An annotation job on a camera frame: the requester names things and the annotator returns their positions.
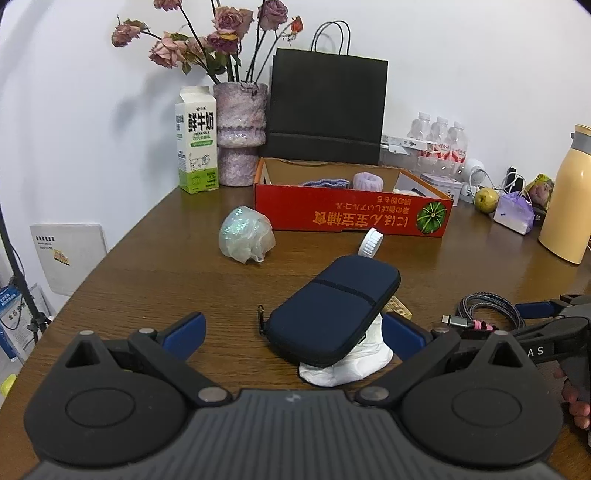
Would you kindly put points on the navy zip case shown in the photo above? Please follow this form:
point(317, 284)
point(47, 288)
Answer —
point(332, 304)

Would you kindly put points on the small tan patterned packet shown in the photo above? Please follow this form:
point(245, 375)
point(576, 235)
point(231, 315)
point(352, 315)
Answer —
point(399, 308)

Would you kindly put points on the black charger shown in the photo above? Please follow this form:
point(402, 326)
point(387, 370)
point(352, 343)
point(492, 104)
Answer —
point(513, 177)

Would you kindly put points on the purple knit headband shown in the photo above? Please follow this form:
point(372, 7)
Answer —
point(369, 181)

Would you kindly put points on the black lamp stand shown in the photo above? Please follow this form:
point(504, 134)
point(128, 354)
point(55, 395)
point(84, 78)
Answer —
point(21, 286)

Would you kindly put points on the pale floral tin box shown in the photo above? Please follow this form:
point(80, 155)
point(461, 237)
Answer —
point(441, 189)

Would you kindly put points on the white ribbed bottle cap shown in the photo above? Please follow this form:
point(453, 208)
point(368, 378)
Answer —
point(371, 242)

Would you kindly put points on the yellow-green plastic item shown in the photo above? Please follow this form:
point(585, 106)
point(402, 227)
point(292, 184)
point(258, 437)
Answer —
point(7, 385)

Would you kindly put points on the flat white carton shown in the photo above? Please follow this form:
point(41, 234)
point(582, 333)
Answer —
point(401, 144)

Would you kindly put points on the small white fan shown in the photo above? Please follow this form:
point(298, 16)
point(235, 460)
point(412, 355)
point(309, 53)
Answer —
point(473, 170)

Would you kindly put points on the white and green milk carton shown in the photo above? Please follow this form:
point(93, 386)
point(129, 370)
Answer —
point(197, 143)

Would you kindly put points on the red cardboard box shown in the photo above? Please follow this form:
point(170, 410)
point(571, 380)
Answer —
point(300, 212)

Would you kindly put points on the blue printed bags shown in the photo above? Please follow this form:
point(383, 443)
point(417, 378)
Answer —
point(14, 318)

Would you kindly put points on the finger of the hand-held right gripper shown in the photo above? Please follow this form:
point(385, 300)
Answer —
point(531, 331)
point(535, 309)

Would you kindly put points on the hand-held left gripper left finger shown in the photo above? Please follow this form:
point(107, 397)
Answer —
point(187, 334)

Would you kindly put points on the purple woven pouch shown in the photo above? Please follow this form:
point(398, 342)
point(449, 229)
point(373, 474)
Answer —
point(323, 183)

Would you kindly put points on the white tissue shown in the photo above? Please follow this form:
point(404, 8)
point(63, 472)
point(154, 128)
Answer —
point(351, 369)

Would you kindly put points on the mottled pink vase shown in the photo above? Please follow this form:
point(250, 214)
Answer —
point(240, 134)

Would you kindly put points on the colourful snack packet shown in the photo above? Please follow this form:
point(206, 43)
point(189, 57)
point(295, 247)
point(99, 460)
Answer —
point(540, 189)

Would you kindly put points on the person's right hand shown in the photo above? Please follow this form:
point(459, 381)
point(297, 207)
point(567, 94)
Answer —
point(579, 408)

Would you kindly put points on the dried pink rose bouquet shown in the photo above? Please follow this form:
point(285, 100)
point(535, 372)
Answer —
point(226, 21)

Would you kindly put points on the green apple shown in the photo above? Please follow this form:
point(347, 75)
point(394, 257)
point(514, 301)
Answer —
point(487, 199)

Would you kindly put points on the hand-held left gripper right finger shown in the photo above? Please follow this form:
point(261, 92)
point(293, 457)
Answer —
point(401, 334)

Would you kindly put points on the yellow thermos jug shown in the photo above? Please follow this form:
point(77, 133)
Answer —
point(568, 207)

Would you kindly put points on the black paper bag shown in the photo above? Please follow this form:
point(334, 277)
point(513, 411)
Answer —
point(328, 101)

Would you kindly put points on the crumpled iridescent plastic bag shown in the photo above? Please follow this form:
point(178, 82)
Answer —
point(244, 233)

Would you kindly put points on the white board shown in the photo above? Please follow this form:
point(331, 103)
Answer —
point(69, 258)

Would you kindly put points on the purple tissue pack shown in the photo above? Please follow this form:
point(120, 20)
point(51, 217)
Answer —
point(513, 214)

